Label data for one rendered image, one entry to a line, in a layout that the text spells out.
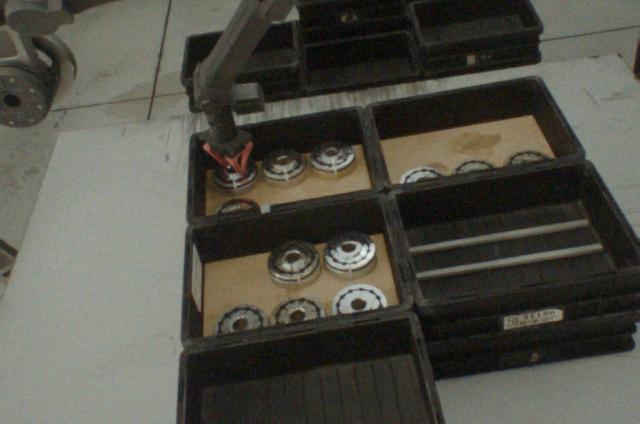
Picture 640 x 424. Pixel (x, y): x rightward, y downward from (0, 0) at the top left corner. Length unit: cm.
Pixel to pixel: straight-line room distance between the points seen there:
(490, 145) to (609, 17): 219
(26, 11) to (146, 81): 258
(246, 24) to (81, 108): 250
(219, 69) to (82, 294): 65
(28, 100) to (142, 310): 50
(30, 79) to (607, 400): 123
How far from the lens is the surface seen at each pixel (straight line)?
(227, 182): 171
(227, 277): 154
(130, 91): 378
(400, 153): 175
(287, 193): 169
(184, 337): 134
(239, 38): 136
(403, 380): 134
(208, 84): 149
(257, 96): 157
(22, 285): 191
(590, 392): 151
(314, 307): 141
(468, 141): 178
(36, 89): 164
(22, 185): 343
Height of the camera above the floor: 194
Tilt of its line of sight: 41 degrees down
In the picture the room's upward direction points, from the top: 10 degrees counter-clockwise
